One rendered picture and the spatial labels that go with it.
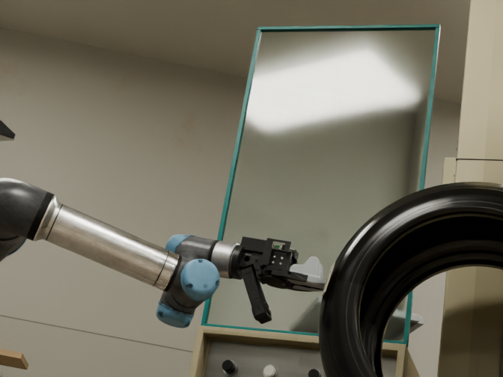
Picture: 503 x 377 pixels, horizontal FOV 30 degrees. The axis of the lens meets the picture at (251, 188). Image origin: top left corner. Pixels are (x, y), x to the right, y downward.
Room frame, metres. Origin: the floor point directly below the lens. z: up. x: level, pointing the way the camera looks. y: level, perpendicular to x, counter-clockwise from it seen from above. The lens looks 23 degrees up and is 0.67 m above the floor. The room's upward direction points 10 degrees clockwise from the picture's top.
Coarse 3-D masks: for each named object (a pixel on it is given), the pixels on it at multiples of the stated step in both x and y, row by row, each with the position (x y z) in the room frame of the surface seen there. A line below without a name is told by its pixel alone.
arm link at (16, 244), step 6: (0, 240) 1.73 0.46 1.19; (6, 240) 1.73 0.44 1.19; (12, 240) 1.74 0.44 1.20; (18, 240) 1.76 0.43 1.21; (24, 240) 1.82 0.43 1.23; (0, 246) 1.75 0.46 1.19; (6, 246) 1.76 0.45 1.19; (12, 246) 1.78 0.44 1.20; (18, 246) 1.82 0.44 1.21; (0, 252) 1.76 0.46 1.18; (6, 252) 1.78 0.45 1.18; (12, 252) 1.84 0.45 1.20; (0, 258) 1.78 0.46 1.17
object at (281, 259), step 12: (252, 240) 1.82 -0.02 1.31; (264, 240) 1.81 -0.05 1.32; (276, 240) 1.79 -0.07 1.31; (240, 252) 1.82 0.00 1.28; (252, 252) 1.83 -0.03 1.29; (264, 252) 1.79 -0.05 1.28; (276, 252) 1.80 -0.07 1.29; (288, 252) 1.78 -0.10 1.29; (240, 264) 1.83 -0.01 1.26; (252, 264) 1.82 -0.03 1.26; (264, 264) 1.79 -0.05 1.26; (276, 264) 1.80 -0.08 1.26; (288, 264) 1.79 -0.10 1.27; (240, 276) 1.85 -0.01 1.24; (264, 276) 1.79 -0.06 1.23
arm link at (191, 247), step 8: (168, 240) 1.87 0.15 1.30; (176, 240) 1.86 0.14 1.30; (184, 240) 1.85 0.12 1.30; (192, 240) 1.85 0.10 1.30; (200, 240) 1.85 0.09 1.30; (208, 240) 1.84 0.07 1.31; (216, 240) 1.85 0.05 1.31; (168, 248) 1.86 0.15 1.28; (176, 248) 1.85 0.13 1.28; (184, 248) 1.85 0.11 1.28; (192, 248) 1.84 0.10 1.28; (200, 248) 1.84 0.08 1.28; (208, 248) 1.83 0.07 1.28; (184, 256) 1.85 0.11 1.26; (192, 256) 1.84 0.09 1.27; (200, 256) 1.84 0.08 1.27; (208, 256) 1.83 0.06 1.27
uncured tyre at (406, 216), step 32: (416, 192) 1.65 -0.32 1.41; (448, 192) 1.60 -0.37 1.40; (480, 192) 1.58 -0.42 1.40; (384, 224) 1.64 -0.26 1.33; (416, 224) 1.62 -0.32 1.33; (448, 224) 1.80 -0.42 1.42; (480, 224) 1.79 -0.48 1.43; (352, 256) 1.66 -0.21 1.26; (384, 256) 1.84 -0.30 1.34; (416, 256) 1.87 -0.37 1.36; (448, 256) 1.85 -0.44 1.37; (480, 256) 1.83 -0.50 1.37; (352, 288) 1.65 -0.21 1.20; (384, 288) 1.89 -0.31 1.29; (320, 320) 1.70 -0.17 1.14; (352, 320) 1.65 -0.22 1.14; (384, 320) 1.90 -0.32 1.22; (320, 352) 1.72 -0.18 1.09; (352, 352) 1.64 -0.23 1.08
